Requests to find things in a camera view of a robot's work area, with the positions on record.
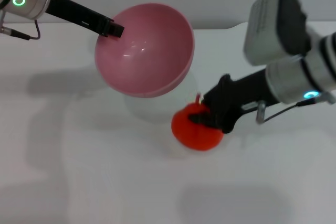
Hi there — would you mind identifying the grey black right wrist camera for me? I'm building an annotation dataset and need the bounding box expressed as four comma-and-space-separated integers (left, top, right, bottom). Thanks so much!
243, 0, 312, 66

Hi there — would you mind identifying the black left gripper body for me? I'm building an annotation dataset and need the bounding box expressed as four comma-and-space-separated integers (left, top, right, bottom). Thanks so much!
44, 0, 115, 37

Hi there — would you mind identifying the pink plastic bowl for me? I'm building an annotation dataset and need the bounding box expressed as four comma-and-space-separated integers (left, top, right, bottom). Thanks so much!
94, 3, 196, 99

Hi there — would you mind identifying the thin dark right arm cable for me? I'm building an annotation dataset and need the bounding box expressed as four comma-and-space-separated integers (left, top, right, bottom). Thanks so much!
255, 92, 332, 125

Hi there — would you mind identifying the orange toy fruit with stem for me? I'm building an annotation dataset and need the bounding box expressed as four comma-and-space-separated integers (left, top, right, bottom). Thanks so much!
171, 92, 225, 152

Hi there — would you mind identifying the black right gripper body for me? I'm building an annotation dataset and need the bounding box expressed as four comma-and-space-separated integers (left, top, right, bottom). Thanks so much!
230, 69, 275, 120

